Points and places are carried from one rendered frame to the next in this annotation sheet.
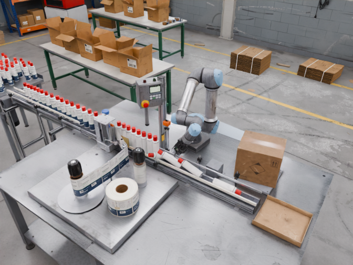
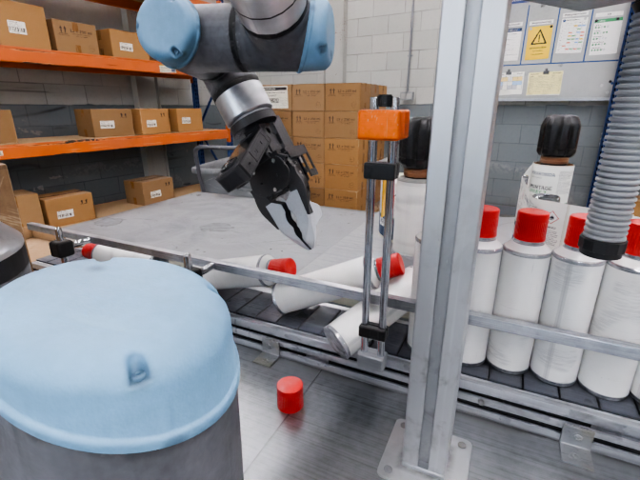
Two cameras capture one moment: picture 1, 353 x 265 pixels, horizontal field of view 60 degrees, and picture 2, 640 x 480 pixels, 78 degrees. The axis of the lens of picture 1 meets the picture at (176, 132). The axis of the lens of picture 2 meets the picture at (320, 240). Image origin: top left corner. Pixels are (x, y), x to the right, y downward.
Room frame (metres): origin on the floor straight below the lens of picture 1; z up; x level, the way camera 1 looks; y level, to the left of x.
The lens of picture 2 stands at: (2.29, -0.06, 1.20)
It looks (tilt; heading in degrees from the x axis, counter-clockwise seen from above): 19 degrees down; 171
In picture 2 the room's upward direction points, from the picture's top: straight up
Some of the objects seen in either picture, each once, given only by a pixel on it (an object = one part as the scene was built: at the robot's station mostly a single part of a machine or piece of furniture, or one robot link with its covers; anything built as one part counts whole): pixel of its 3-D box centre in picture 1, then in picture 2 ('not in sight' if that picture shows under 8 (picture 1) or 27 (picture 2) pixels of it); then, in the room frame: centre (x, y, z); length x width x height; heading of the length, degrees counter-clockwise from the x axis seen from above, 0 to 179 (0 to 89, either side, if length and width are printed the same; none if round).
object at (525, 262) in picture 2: (144, 143); (519, 291); (1.90, 0.25, 0.98); 0.05 x 0.05 x 0.20
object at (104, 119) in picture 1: (104, 119); not in sight; (2.00, 0.56, 1.14); 0.14 x 0.11 x 0.01; 55
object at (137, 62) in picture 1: (136, 57); not in sight; (3.77, 0.51, 0.97); 0.51 x 0.39 x 0.37; 145
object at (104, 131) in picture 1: (107, 132); not in sight; (2.00, 0.55, 1.01); 0.14 x 0.13 x 0.26; 55
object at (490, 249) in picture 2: (150, 144); (473, 286); (1.88, 0.20, 0.98); 0.05 x 0.05 x 0.20
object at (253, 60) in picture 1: (250, 59); not in sight; (5.77, -1.47, 0.16); 0.65 x 0.54 x 0.32; 54
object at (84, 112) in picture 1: (85, 116); not in sight; (2.29, 0.80, 0.98); 0.05 x 0.05 x 0.20
